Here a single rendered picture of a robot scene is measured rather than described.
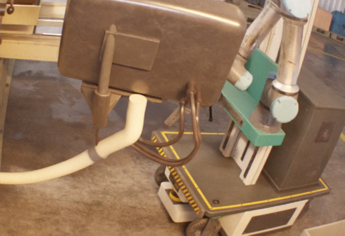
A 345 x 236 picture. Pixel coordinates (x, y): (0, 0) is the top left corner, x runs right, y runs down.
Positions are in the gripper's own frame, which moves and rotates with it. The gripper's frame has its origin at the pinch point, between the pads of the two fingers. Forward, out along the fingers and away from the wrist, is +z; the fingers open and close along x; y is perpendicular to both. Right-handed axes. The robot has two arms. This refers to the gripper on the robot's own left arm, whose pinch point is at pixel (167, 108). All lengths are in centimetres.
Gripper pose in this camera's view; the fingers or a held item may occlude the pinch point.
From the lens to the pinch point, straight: 158.5
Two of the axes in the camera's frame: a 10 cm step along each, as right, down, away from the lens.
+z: -6.3, 6.9, 3.6
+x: 1.9, 5.8, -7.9
